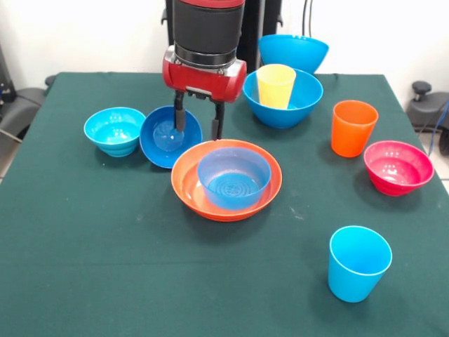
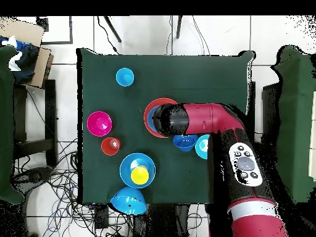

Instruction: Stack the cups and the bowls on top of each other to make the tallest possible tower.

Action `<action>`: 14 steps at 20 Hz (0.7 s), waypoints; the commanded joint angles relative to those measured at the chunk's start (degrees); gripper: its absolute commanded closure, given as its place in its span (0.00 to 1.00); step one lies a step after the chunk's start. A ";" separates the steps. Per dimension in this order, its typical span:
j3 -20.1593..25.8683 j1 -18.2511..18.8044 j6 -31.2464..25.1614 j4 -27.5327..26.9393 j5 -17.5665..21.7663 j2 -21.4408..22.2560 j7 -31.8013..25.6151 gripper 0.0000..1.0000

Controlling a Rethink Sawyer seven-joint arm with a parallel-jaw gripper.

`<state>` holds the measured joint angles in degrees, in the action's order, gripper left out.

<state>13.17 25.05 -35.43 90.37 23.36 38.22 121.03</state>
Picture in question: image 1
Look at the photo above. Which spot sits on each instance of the large orange plastic bowl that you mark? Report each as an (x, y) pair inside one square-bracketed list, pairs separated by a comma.
[(186, 189)]

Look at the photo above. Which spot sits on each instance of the light blue plastic cup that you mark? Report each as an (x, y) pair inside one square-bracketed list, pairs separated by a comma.
[(358, 270)]

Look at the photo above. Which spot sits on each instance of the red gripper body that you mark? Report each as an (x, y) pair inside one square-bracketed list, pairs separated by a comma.
[(203, 82)]

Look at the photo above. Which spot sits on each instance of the small cyan plastic bowl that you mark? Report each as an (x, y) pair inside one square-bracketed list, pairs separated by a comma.
[(114, 133)]

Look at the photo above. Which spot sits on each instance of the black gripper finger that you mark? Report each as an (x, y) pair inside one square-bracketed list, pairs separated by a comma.
[(217, 121), (179, 112)]

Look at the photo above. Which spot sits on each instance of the large blue plastic bowl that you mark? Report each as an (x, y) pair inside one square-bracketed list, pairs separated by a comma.
[(294, 52), (280, 117)]

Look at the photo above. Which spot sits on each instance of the black equipment base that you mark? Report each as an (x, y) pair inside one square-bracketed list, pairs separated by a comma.
[(426, 105), (17, 109)]

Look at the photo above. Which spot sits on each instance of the orange plastic cup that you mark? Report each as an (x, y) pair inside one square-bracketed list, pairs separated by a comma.
[(352, 130)]

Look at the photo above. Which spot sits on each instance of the pink plastic bowl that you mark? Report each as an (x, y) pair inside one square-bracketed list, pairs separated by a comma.
[(398, 168)]

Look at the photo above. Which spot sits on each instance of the dark blue plastic bowl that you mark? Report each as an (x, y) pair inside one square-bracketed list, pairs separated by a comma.
[(158, 140)]

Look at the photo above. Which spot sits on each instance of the dark green tablecloth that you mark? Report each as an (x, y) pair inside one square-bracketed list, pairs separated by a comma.
[(105, 245)]

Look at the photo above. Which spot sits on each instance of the blue flat-bottomed ringed bowl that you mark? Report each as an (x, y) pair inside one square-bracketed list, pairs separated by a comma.
[(233, 182)]

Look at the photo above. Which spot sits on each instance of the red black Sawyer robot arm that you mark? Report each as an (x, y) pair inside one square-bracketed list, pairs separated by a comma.
[(208, 28)]

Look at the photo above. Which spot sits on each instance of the yellow plastic cup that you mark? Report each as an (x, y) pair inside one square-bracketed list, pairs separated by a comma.
[(275, 91)]

